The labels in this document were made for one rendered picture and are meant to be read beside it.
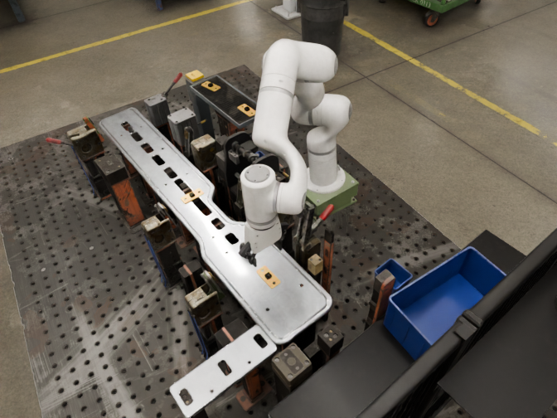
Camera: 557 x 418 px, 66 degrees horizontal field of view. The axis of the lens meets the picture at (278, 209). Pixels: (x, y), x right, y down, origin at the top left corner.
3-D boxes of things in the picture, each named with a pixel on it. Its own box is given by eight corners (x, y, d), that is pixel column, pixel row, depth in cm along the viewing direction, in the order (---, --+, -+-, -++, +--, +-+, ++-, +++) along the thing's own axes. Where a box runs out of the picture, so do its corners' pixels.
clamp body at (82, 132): (90, 193, 207) (59, 132, 180) (118, 179, 213) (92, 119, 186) (99, 205, 201) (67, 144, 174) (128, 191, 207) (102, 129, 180)
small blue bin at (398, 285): (370, 284, 165) (373, 270, 159) (388, 270, 169) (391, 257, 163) (391, 303, 159) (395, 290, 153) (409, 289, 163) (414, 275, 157)
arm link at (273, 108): (321, 105, 113) (304, 218, 109) (262, 99, 116) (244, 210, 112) (319, 90, 104) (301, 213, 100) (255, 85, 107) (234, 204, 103)
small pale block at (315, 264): (307, 318, 157) (307, 259, 130) (313, 312, 158) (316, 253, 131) (312, 324, 155) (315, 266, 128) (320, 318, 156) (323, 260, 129)
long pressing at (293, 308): (90, 125, 195) (89, 123, 194) (136, 106, 204) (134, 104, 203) (278, 350, 119) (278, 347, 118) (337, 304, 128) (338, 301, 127)
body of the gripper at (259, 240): (268, 199, 117) (270, 226, 125) (238, 217, 113) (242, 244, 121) (285, 215, 113) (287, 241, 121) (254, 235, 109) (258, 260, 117)
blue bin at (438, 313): (380, 322, 119) (386, 297, 109) (458, 271, 129) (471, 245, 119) (423, 371, 109) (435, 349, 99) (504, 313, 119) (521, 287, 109)
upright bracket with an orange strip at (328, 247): (319, 316, 157) (324, 228, 120) (322, 313, 158) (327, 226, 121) (325, 322, 155) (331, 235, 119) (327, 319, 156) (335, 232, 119)
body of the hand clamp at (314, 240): (295, 297, 163) (293, 240, 137) (309, 288, 165) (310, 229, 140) (305, 308, 159) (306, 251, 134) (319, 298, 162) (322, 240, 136)
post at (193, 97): (201, 154, 223) (183, 78, 190) (213, 148, 226) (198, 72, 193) (208, 162, 218) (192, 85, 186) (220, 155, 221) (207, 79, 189)
